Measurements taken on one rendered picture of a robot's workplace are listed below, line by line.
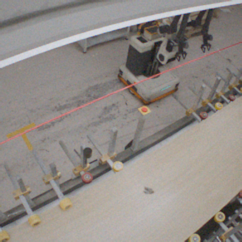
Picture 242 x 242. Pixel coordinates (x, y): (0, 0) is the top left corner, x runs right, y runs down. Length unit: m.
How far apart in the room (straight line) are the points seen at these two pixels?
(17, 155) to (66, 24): 2.70
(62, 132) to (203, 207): 1.99
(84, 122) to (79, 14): 2.85
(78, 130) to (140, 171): 1.48
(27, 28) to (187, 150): 1.88
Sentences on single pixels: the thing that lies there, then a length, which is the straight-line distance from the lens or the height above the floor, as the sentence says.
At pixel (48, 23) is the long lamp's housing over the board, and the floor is 2.38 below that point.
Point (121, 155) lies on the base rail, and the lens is 2.37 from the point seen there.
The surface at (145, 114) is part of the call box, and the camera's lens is 2.00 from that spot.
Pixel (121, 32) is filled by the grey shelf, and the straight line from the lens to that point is 4.85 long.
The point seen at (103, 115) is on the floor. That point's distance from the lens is 3.54.
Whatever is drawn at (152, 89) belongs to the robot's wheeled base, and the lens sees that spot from 3.59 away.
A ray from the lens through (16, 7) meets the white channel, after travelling 0.60.
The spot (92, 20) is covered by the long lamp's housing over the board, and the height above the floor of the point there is 2.35.
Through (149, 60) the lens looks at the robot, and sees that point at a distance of 3.66.
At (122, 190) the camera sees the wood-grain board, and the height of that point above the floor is 0.90.
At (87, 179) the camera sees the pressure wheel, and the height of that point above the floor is 0.90.
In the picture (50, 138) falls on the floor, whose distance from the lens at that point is 3.32.
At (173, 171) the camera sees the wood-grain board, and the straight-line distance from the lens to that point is 2.15.
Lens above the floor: 2.69
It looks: 50 degrees down
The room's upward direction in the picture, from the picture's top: 10 degrees clockwise
